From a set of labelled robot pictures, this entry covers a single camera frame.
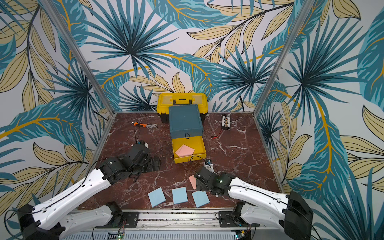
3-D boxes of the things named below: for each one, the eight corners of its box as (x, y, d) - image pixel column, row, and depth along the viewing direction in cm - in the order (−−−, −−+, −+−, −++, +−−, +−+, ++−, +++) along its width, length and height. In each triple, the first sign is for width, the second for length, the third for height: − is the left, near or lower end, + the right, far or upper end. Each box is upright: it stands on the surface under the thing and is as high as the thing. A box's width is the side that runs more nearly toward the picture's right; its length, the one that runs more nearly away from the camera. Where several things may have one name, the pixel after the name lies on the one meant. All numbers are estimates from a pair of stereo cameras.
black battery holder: (220, 129, 113) (221, 127, 111) (221, 115, 122) (222, 113, 120) (230, 130, 112) (230, 128, 111) (230, 116, 121) (230, 114, 120)
